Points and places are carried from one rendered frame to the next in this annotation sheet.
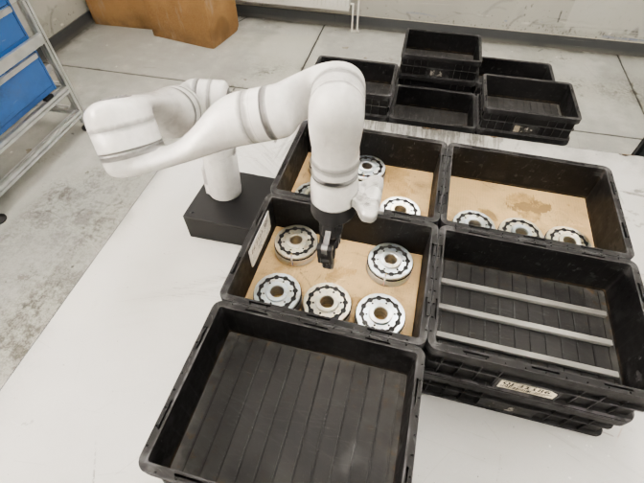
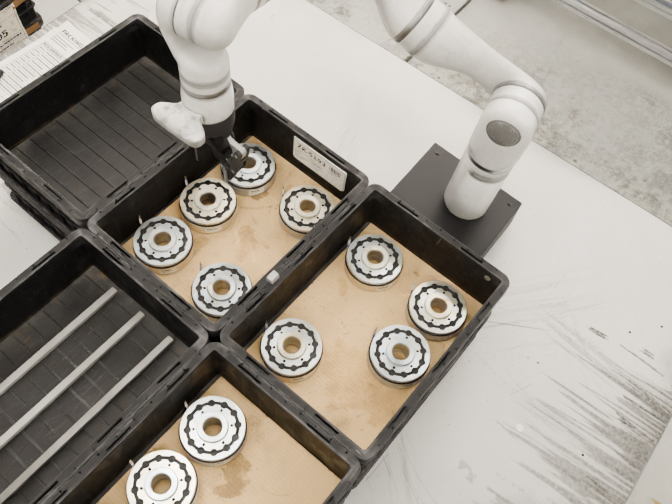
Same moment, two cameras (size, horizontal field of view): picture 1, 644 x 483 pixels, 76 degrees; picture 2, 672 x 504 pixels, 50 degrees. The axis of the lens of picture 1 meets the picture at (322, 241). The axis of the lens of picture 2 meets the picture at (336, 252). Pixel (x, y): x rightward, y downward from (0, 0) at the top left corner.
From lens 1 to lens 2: 1.12 m
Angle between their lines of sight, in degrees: 54
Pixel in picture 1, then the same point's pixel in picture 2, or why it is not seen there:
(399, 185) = (354, 394)
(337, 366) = not seen: hidden behind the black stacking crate
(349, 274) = (239, 251)
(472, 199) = (270, 486)
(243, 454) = (122, 100)
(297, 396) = (140, 150)
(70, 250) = (604, 162)
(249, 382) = not seen: hidden behind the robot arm
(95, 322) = (347, 68)
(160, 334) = (304, 111)
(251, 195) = (445, 225)
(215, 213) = (426, 175)
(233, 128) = not seen: outside the picture
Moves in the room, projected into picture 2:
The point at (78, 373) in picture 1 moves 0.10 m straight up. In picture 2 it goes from (299, 50) to (300, 17)
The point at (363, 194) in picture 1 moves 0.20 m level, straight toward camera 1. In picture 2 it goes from (181, 112) to (73, 48)
